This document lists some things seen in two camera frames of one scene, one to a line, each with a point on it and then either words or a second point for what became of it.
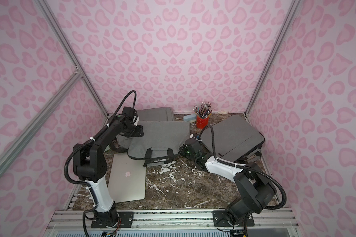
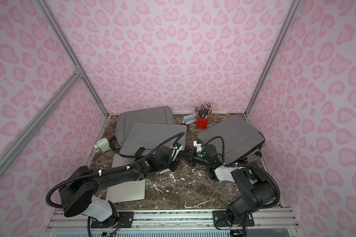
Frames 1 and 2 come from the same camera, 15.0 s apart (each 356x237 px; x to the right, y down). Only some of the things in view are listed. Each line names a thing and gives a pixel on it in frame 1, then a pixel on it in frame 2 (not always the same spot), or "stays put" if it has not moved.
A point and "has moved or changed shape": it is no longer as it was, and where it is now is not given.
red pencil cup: [201, 123] stays put
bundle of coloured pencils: [204, 111] stays put
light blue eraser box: [190, 117] stays put
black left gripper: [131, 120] → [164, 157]
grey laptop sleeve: [161, 139] has moved or changed shape
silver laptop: [126, 179] stays put
